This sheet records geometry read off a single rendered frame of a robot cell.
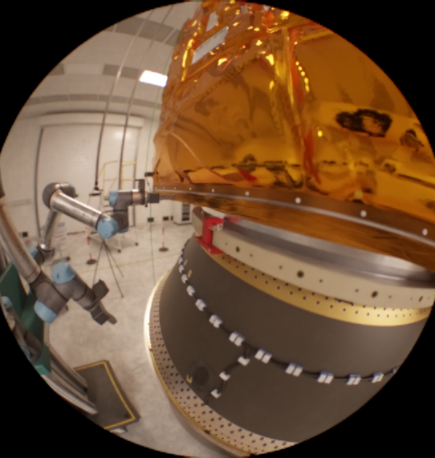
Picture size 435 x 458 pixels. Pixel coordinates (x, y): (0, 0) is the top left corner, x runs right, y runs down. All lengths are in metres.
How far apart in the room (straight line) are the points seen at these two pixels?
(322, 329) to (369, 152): 0.36
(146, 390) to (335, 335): 1.81
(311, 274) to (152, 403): 1.82
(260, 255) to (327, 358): 0.29
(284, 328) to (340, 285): 0.15
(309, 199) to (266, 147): 0.16
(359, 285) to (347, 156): 0.23
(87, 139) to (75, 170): 1.41
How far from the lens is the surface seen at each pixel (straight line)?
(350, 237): 0.37
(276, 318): 0.38
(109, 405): 1.67
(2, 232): 0.59
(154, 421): 1.87
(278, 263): 0.32
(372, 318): 0.42
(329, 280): 0.31
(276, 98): 0.47
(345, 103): 0.39
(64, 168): 7.75
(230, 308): 0.43
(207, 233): 0.45
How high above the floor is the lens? 1.82
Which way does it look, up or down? 14 degrees down
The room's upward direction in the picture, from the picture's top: 4 degrees clockwise
